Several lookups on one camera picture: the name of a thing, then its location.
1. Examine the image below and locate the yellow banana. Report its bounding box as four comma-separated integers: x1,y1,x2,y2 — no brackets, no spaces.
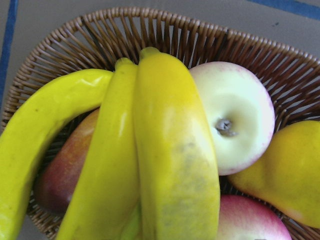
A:
56,58,139,240
133,47,220,240
0,69,113,240

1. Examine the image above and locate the pale apple with stem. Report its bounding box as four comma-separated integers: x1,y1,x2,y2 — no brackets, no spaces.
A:
190,61,275,176

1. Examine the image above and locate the red mango fruit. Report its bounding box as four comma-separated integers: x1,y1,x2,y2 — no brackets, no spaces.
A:
33,109,100,216

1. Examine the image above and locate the red yellow apple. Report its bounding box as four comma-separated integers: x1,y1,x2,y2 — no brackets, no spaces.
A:
216,194,292,240

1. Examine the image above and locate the yellow pear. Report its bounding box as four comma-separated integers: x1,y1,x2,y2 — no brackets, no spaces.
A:
227,120,320,228

